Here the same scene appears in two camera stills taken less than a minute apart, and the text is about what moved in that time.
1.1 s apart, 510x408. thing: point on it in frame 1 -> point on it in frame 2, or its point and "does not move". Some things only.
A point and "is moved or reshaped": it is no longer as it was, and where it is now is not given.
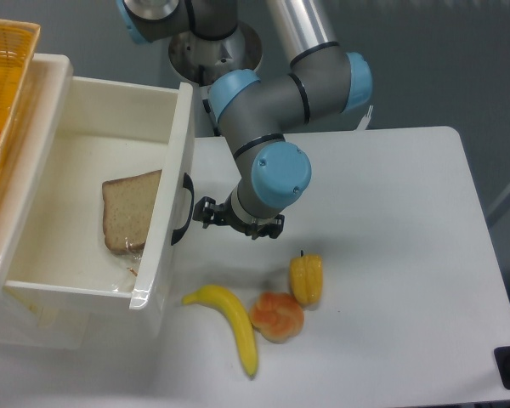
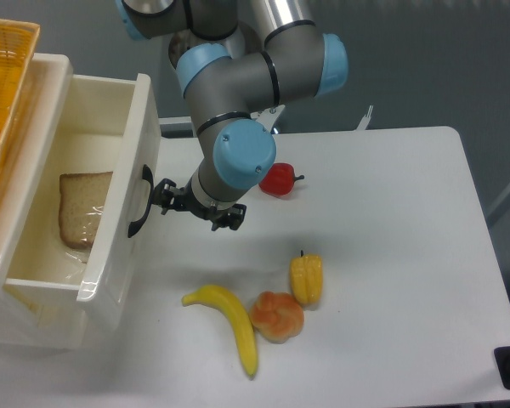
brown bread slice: x=128 y=203 -> x=82 y=195
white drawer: x=114 y=128 is moved or reshaped
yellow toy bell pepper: x=306 y=274 does not move
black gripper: x=208 y=212 -> x=167 y=195
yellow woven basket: x=9 y=47 does not move
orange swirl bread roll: x=276 y=315 does not move
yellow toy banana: x=229 y=302 does not move
